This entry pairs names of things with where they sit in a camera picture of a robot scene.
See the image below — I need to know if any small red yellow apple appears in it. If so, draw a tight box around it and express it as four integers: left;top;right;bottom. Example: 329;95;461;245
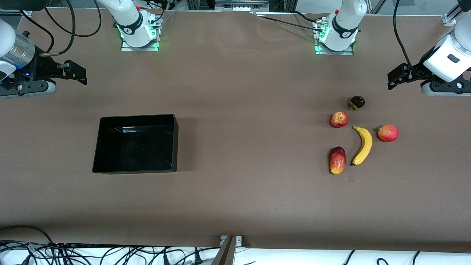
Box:
329;112;349;128

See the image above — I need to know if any yellow banana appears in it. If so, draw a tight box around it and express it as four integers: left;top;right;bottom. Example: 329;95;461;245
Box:
351;126;373;166

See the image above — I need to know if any black plastic box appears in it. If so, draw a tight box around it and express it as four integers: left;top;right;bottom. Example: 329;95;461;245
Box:
92;114;179;174

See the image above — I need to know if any dark purple mangosteen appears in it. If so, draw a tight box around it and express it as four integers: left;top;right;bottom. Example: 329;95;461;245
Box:
349;95;366;111

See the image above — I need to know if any red pomegranate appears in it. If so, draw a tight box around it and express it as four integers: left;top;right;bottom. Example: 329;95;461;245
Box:
377;124;399;142

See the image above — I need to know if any red yellow mango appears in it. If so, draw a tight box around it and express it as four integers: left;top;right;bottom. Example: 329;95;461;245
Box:
329;146;347;175

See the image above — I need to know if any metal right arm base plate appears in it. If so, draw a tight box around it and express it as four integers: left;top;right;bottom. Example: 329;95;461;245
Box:
120;22;160;52

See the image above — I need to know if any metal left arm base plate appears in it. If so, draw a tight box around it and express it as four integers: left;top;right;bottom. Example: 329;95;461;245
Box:
314;18;355;56

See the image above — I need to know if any aluminium frame profile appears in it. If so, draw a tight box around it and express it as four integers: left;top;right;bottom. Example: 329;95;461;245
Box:
443;3;462;26
213;0;271;14

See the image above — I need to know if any aluminium corner bracket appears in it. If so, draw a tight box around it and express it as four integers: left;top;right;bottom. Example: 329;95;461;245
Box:
220;235;243;248

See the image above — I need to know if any dark metal post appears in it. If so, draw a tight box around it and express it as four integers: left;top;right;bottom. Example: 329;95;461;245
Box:
211;236;237;265

